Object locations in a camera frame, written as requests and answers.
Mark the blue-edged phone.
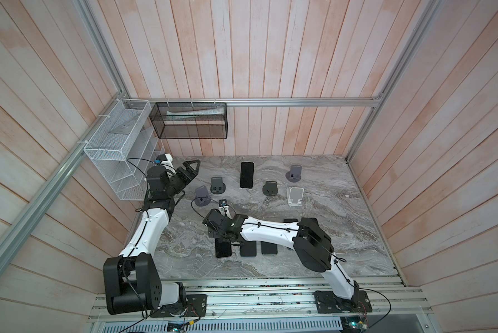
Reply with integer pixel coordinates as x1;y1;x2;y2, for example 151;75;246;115
239;241;257;258

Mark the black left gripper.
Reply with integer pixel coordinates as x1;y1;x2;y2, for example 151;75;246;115
165;160;200;196

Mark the dark round phone stand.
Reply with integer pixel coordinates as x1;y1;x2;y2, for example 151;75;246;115
210;176;226;195

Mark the black wire mesh basket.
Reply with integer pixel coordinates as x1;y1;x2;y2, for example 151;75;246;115
149;101;228;140

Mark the white folding stand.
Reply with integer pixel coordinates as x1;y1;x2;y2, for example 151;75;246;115
287;187;305;207

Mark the white wire mesh shelf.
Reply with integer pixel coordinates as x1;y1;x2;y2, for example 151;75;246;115
84;99;157;201

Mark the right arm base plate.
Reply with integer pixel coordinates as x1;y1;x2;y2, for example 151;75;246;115
313;290;373;314

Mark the pink-edged phone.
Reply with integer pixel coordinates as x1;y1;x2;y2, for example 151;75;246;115
214;239;232;258

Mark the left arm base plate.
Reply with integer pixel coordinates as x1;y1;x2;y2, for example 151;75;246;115
150;294;207;319

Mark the white-edged phone on stand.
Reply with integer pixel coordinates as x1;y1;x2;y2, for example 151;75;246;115
239;162;255;189

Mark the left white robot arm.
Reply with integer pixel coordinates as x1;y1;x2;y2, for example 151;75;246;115
103;156;200;316

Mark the grey round phone stand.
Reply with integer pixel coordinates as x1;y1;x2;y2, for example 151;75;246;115
285;165;303;183

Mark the dark round stand front left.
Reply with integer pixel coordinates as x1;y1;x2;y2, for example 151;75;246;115
193;185;212;207

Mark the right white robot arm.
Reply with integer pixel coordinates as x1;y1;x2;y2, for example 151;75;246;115
203;209;359;301

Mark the grey ventilation grille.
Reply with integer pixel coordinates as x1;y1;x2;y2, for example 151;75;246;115
187;317;343;332

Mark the green-edged phone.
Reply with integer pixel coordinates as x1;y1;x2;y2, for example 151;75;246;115
261;241;278;255

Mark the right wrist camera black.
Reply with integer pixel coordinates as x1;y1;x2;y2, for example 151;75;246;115
218;199;231;218

